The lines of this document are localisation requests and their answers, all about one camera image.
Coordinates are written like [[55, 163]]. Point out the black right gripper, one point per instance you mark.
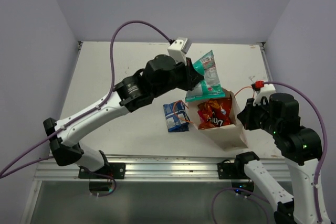
[[245, 115]]

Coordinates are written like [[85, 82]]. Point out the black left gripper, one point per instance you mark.
[[191, 76]]

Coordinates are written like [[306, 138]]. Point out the teal snack bag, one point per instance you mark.
[[209, 87]]

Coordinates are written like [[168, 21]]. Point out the beige paper bag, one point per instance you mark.
[[228, 137]]

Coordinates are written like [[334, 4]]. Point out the red Doritos bag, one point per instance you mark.
[[218, 111]]

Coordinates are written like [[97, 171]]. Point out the pink chip bag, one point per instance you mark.
[[203, 116]]

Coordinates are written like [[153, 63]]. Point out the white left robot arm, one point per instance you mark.
[[65, 135]]

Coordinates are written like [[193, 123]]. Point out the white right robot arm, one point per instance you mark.
[[301, 147]]

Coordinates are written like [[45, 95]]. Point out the blue snack bag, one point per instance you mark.
[[176, 117]]

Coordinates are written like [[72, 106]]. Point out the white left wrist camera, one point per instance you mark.
[[178, 49]]

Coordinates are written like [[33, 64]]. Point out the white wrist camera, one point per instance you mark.
[[178, 49], [263, 90]]

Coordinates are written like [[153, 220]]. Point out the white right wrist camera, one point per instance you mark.
[[263, 90]]

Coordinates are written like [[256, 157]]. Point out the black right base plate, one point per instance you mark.
[[228, 169]]

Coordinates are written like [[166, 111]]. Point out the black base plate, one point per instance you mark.
[[117, 171], [228, 169]]

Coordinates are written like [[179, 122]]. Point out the aluminium mounting rail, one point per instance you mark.
[[141, 169]]

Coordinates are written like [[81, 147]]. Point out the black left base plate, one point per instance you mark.
[[117, 171]]

